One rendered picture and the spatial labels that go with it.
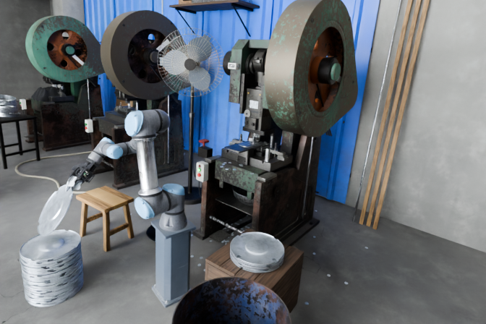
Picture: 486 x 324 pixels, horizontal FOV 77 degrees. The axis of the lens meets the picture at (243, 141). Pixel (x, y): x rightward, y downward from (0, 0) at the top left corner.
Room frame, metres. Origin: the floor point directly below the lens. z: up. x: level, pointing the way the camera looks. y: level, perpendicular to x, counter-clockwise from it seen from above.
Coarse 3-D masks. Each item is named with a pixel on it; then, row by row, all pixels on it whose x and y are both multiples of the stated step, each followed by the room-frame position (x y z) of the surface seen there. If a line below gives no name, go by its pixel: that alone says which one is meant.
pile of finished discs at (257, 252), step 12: (240, 240) 1.50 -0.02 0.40; (252, 240) 1.51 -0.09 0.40; (264, 240) 1.51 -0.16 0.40; (276, 240) 1.52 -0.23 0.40; (240, 252) 1.39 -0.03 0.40; (252, 252) 1.39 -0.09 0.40; (264, 252) 1.39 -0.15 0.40; (276, 252) 1.41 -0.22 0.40; (240, 264) 1.34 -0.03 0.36; (252, 264) 1.30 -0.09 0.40; (264, 264) 1.30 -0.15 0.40; (276, 264) 1.33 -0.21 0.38
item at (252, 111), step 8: (248, 88) 2.16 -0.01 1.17; (256, 88) 2.17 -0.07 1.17; (248, 96) 2.16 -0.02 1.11; (256, 96) 2.12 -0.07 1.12; (248, 104) 2.16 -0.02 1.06; (256, 104) 2.11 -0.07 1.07; (248, 112) 2.14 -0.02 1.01; (256, 112) 2.11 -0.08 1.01; (248, 120) 2.11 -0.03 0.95; (256, 120) 2.08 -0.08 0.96; (264, 120) 2.11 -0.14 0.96; (248, 128) 2.11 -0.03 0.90; (256, 128) 2.08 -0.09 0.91; (264, 128) 2.12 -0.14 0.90
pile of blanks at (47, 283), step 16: (64, 256) 1.42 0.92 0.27; (80, 256) 1.53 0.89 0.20; (32, 272) 1.35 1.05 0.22; (48, 272) 1.36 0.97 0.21; (64, 272) 1.41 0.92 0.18; (80, 272) 1.51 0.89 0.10; (32, 288) 1.36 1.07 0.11; (48, 288) 1.36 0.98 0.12; (64, 288) 1.40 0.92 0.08; (80, 288) 1.49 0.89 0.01; (32, 304) 1.35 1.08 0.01; (48, 304) 1.35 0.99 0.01
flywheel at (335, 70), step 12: (324, 36) 1.99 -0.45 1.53; (336, 36) 2.10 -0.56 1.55; (324, 48) 2.01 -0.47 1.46; (336, 48) 2.15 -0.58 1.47; (312, 60) 1.90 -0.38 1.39; (324, 60) 1.88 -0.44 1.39; (336, 60) 1.90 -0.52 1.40; (312, 72) 1.88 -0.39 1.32; (324, 72) 1.84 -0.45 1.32; (336, 72) 1.86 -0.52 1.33; (312, 84) 1.93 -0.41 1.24; (324, 84) 2.07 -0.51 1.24; (336, 84) 2.16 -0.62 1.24; (312, 96) 1.95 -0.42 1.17; (324, 96) 2.09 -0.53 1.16; (324, 108) 2.06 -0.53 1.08
